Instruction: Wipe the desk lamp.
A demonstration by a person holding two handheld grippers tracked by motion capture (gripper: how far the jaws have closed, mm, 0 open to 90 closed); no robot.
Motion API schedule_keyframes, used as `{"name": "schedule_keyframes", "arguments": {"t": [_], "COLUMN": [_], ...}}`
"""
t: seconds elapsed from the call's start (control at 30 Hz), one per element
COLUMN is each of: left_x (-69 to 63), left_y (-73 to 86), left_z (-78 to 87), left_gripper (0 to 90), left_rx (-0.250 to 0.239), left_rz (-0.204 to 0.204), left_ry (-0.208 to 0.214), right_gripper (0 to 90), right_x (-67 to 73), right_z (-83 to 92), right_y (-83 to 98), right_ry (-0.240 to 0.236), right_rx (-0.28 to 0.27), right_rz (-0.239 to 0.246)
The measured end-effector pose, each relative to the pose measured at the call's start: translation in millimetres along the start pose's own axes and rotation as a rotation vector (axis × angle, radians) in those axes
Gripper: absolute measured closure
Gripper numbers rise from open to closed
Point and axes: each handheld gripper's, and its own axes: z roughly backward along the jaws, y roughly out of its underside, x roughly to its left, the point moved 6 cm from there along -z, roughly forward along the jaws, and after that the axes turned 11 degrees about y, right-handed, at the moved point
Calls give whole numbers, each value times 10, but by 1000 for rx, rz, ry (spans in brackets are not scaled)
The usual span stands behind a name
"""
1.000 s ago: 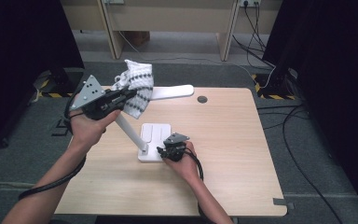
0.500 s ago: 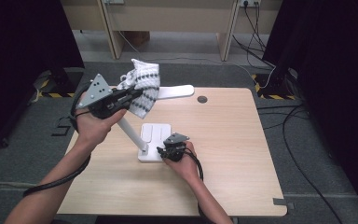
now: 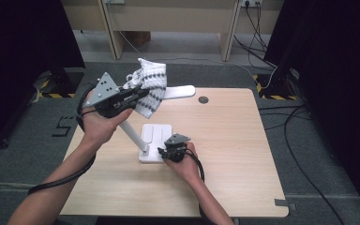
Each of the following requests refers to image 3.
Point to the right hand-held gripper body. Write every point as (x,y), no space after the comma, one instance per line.
(176,150)

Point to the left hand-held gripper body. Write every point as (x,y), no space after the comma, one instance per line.
(103,90)

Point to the white desk lamp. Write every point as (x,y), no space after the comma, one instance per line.
(156,134)

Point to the white black-striped cloth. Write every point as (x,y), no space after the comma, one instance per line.
(151,78)

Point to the person's right hand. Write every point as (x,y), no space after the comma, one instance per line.
(189,170)

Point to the person's left hand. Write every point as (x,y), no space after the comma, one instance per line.
(98,128)

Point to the black stand base hazard tape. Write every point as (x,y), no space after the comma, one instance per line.
(276,86)
(59,84)

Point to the brown cardboard box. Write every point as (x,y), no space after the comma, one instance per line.
(140,38)

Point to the beige background desk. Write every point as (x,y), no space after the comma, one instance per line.
(168,15)

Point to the black curtain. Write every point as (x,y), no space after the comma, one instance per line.
(340,78)
(18,62)

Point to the grey power strip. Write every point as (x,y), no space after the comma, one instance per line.
(115,1)

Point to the grey floor tape piece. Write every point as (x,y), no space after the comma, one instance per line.
(282,202)

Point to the white wall socket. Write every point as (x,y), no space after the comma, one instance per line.
(250,2)

